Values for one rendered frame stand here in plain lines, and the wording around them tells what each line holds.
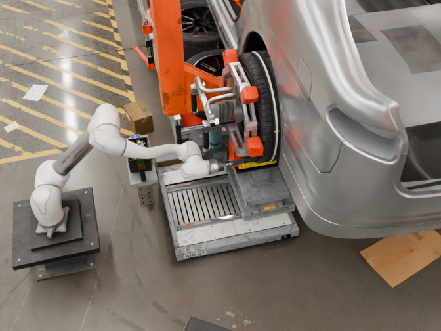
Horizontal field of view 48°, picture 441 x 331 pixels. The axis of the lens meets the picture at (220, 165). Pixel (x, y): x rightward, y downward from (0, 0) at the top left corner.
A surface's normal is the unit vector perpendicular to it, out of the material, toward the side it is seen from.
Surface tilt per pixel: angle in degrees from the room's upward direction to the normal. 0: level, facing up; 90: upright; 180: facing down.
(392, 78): 22
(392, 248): 1
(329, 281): 0
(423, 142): 6
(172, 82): 90
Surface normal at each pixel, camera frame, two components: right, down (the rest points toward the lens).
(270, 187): 0.00, -0.69
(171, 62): 0.24, 0.70
